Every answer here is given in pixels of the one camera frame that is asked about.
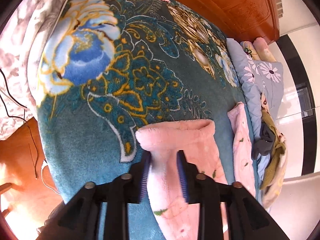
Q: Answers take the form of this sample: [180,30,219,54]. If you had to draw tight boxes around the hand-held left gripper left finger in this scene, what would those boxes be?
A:
[37,151,152,240]

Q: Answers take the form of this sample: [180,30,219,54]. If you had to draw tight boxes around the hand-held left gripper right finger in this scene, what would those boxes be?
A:
[176,150,290,240]

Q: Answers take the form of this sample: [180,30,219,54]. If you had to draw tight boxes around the pink fleece garment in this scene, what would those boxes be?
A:
[135,119,230,240]
[227,102,256,198]

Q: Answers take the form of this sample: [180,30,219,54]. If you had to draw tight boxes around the dark grey pants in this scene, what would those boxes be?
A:
[251,124,276,159]

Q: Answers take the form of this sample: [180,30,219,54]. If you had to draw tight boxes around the beige fuzzy sweater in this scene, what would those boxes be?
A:
[261,132,288,209]

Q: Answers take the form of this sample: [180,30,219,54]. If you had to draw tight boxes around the olive green knit sweater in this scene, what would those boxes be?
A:
[259,110,286,190]

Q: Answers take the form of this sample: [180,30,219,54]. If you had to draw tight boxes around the teal floral blanket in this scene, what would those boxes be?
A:
[27,0,263,240]

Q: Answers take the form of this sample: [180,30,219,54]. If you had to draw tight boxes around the cream printed garment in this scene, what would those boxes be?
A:
[259,91,270,117]

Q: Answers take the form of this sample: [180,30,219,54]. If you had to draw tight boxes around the light blue daisy quilt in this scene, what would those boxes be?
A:
[226,37,284,180]

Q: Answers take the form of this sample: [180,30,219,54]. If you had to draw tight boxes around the white and black wardrobe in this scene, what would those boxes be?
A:
[267,17,320,220]

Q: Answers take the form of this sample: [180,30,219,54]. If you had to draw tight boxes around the yellow floral pillow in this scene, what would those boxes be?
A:
[240,41,258,61]

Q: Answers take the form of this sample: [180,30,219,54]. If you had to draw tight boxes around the pink floral pillow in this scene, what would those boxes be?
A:
[253,37,278,62]

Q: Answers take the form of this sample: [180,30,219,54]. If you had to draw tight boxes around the white grey floral duvet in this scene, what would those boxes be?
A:
[0,0,80,140]

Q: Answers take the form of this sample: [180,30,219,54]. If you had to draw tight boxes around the carved wooden headboard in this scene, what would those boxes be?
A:
[165,0,280,43]

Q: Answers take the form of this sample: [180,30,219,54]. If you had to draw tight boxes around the white cable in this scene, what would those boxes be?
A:
[40,159,62,195]

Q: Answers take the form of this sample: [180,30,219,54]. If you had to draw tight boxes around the black cable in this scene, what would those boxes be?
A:
[0,69,39,179]

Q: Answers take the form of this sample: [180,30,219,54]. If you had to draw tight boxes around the wall switch panel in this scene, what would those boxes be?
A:
[274,0,285,18]

